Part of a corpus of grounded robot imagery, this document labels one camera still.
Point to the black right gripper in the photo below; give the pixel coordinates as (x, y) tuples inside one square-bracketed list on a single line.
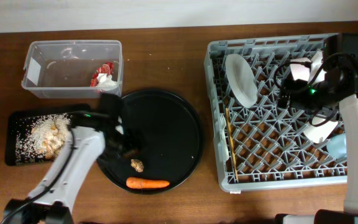
[(296, 97)]

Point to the white plastic fork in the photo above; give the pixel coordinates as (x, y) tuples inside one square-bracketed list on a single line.
[(222, 121)]

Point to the round black tray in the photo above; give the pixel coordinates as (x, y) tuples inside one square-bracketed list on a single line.
[(172, 140)]

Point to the brown walnut piece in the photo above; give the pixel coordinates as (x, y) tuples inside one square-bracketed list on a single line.
[(137, 165)]

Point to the cream paper cup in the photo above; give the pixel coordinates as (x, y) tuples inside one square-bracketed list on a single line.
[(319, 134)]

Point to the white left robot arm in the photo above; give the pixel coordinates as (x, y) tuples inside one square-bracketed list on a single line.
[(98, 135)]

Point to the wooden chopstick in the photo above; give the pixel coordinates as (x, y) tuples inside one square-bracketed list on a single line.
[(231, 143)]

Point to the light blue plastic cup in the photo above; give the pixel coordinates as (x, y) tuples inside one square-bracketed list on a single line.
[(337, 146)]

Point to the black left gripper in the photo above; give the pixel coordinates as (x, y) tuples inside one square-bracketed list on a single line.
[(120, 141)]

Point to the grey dishwasher rack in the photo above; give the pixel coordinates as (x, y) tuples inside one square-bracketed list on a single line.
[(271, 150)]

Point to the rice and shell scraps pile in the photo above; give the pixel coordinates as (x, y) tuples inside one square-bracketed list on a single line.
[(48, 137)]

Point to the orange carrot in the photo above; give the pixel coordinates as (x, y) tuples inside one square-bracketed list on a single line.
[(138, 183)]

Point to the pink bowl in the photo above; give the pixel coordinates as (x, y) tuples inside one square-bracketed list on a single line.
[(300, 72)]

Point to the black rectangular tray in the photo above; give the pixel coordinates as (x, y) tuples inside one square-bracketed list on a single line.
[(19, 126)]

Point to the clear plastic bin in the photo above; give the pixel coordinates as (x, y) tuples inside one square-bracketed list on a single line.
[(65, 68)]

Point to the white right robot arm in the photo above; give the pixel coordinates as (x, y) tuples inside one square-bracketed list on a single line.
[(340, 62)]

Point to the grey plate with food scraps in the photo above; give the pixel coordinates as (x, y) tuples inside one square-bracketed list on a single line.
[(241, 80)]

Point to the red and white wrapper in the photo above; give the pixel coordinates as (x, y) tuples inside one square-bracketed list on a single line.
[(103, 79)]

